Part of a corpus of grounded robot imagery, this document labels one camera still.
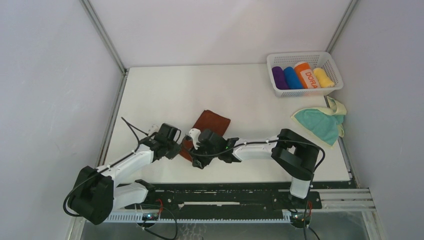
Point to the brown towel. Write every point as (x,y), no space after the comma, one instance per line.
(207,120)

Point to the orange rolled towel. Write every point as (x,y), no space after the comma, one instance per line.
(306,75)

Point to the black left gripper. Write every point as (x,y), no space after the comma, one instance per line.
(175,151)

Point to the white plastic basket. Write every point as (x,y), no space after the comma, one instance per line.
(315,59)

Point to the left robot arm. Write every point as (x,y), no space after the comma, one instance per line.
(97,192)

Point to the right controller board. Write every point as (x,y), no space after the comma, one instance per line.
(299,217)

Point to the purple rolled towel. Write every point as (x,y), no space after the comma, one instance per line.
(279,78)

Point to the controller board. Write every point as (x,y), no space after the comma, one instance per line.
(299,217)
(150,217)

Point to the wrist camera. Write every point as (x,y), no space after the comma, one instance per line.
(153,129)
(194,134)

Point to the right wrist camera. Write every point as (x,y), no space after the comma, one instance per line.
(194,134)

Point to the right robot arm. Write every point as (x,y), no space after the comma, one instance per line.
(298,156)

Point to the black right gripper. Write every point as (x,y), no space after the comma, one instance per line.
(200,162)

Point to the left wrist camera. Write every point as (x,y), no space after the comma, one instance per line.
(153,129)

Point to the yellow rolled towel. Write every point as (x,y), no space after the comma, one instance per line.
(322,78)

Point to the white slotted cable duct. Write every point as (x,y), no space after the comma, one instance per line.
(133,217)

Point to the blue rolled towel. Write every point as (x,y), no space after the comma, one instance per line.
(292,80)

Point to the left controller board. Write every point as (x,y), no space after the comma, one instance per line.
(150,217)

